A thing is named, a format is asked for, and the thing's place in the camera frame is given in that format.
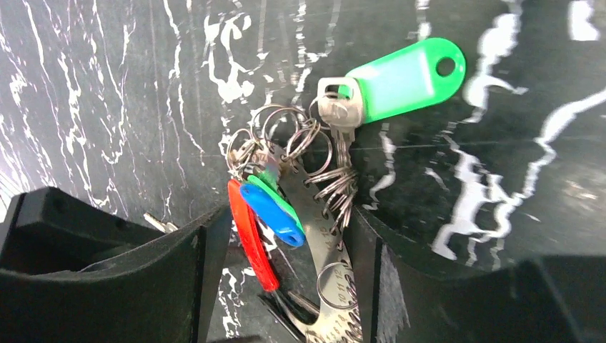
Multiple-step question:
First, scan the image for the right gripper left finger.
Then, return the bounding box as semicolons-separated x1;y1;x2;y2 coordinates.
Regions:
1;187;232;342

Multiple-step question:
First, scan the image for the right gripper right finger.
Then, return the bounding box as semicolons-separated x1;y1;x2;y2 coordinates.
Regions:
349;207;605;342

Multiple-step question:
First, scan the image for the metal keyring with red handle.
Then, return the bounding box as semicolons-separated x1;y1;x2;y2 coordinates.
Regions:
227;38;467;342

